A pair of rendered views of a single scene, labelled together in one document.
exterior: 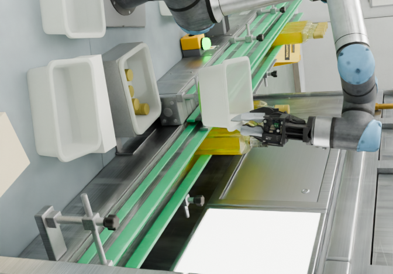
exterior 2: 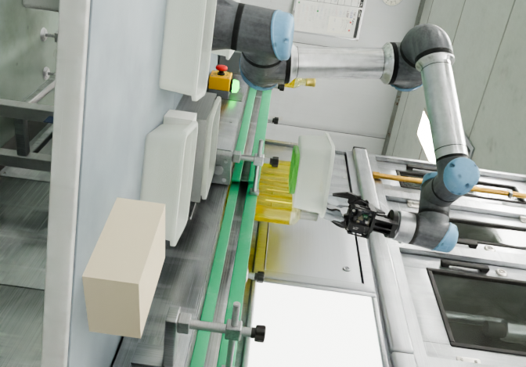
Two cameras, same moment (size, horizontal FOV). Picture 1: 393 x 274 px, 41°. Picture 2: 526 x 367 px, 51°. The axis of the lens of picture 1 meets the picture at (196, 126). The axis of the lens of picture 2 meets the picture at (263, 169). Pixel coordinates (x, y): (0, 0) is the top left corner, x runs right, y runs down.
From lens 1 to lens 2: 58 cm
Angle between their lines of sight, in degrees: 22
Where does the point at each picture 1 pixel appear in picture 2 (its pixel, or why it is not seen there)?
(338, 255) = (402, 347)
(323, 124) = (408, 221)
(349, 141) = (430, 242)
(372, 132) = (452, 236)
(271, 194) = (314, 269)
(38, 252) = (144, 353)
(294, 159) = (322, 228)
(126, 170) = (192, 241)
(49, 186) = not seen: hidden behind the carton
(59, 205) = not seen: hidden behind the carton
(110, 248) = (221, 348)
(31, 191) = not seen: hidden behind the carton
